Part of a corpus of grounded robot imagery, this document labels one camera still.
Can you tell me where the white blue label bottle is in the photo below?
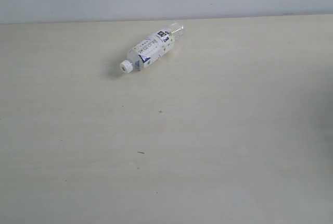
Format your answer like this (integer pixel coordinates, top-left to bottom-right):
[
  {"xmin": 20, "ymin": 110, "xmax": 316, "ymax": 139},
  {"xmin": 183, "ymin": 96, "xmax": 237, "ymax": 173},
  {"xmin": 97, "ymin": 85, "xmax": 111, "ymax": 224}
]
[{"xmin": 120, "ymin": 22, "xmax": 184, "ymax": 73}]

